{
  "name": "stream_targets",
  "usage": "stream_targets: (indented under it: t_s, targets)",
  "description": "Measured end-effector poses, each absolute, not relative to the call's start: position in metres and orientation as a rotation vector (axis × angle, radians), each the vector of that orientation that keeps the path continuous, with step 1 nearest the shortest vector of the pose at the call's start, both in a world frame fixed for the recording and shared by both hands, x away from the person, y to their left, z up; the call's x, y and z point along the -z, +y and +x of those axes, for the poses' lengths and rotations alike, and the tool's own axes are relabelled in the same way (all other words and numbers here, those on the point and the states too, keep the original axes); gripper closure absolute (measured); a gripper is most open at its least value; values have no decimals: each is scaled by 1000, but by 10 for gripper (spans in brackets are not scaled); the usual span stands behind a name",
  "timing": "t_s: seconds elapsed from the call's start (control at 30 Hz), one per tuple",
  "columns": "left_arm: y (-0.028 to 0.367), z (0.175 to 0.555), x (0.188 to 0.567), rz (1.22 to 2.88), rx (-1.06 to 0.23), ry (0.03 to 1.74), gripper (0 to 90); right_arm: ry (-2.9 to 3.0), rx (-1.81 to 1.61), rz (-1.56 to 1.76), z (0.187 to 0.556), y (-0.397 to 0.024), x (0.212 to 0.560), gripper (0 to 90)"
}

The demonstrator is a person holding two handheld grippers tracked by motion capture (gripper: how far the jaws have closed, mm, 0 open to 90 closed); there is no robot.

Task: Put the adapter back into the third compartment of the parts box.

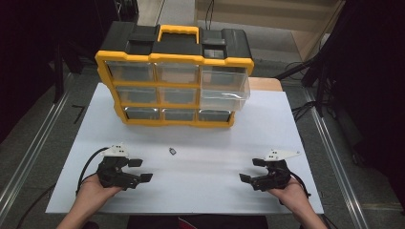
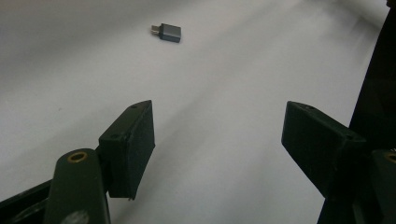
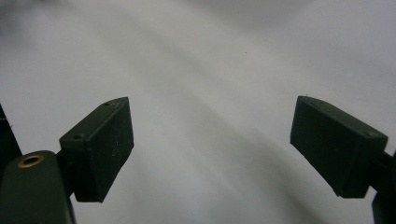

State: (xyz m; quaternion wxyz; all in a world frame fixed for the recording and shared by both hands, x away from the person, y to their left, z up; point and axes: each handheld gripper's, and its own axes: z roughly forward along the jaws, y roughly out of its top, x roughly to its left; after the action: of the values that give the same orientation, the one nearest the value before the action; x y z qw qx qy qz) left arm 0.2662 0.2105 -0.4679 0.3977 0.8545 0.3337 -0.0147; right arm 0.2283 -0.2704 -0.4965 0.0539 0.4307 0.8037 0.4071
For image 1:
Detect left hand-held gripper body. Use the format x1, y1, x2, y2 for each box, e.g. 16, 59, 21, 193
96, 142, 143, 192

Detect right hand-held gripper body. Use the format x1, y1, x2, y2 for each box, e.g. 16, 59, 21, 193
248, 149, 301, 193

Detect large clear plastic drawer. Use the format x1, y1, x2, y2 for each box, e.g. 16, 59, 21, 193
199, 66, 251, 113

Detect person's right hand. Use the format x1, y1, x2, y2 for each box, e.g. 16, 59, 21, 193
266, 177, 309, 214

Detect person's left hand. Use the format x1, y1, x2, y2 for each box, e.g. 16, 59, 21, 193
76, 174, 124, 208

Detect person's dark red clothing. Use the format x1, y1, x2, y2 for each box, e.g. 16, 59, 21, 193
126, 215, 269, 229

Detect set of small clear drawers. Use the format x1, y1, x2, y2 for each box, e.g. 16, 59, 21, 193
105, 60, 232, 123

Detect wooden table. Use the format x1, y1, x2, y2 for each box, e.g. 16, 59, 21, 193
247, 76, 284, 93

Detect black metal stand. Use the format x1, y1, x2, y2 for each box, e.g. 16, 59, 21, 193
309, 58, 330, 118
52, 39, 66, 104

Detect yellow black storage organizer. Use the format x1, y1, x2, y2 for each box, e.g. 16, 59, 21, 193
95, 20, 255, 129

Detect dark curtain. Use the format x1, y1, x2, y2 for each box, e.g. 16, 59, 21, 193
300, 0, 405, 204
0, 0, 120, 144

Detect light wooden cabinet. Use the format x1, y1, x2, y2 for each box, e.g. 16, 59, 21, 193
194, 0, 347, 62

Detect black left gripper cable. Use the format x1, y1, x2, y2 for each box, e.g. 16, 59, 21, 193
75, 146, 111, 196

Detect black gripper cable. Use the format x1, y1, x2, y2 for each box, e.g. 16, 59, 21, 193
75, 146, 111, 196
278, 172, 312, 206

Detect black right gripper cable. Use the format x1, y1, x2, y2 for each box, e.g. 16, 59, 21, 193
278, 172, 312, 206

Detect metal floor rail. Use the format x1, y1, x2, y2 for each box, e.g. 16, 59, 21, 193
304, 89, 371, 229
0, 90, 72, 220

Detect black floor cable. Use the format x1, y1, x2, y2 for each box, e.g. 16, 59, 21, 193
290, 100, 323, 122
274, 60, 321, 81

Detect thin black hanging cable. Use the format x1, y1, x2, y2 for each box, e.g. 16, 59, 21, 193
204, 0, 216, 23

